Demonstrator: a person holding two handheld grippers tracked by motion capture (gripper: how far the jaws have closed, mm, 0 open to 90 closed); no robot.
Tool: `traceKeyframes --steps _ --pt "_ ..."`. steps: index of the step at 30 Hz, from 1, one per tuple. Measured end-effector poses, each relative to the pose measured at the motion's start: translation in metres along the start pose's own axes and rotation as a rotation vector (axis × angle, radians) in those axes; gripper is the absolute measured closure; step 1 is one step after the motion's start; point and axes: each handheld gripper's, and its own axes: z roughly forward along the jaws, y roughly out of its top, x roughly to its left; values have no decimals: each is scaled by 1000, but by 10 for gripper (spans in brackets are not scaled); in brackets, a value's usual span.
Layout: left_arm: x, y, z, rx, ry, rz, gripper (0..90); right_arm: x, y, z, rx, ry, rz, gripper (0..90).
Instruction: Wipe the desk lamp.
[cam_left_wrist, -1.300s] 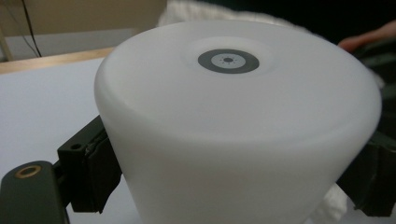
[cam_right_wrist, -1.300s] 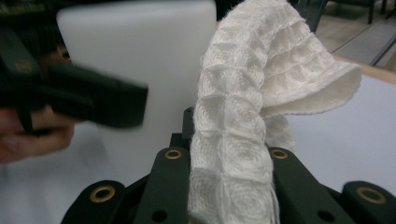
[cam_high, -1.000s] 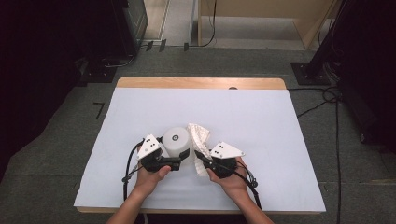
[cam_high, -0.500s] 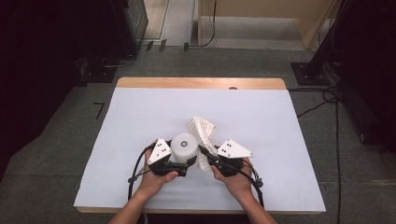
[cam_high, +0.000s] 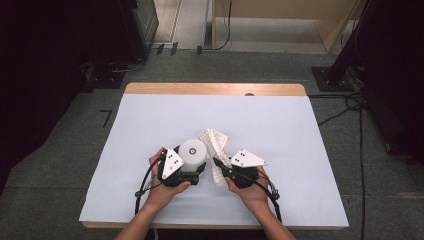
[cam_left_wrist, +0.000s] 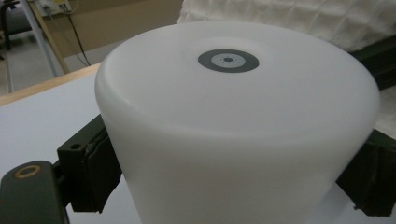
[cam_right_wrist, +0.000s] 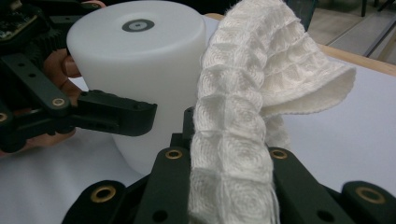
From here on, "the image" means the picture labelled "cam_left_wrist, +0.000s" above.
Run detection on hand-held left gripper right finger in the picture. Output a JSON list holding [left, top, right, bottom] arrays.
[[335, 129, 396, 217]]

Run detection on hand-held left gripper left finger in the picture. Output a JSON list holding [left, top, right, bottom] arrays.
[[57, 115, 122, 214]]

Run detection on white paper towel roll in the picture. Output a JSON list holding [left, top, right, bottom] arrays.
[[94, 21, 381, 224]]

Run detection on white paper table sheet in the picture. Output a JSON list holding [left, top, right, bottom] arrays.
[[0, 73, 396, 224]]

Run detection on grey metal pole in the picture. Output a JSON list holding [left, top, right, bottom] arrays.
[[18, 0, 60, 78]]

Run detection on black hanging cable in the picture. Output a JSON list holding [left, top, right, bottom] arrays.
[[64, 8, 92, 67]]

